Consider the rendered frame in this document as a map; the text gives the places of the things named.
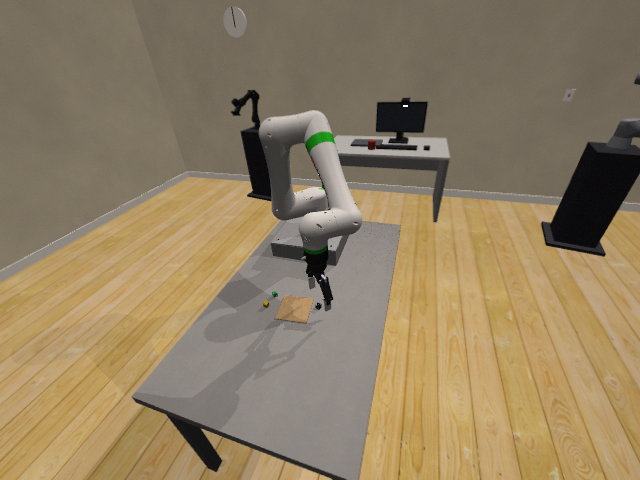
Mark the tan mat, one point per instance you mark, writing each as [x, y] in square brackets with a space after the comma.
[295, 309]

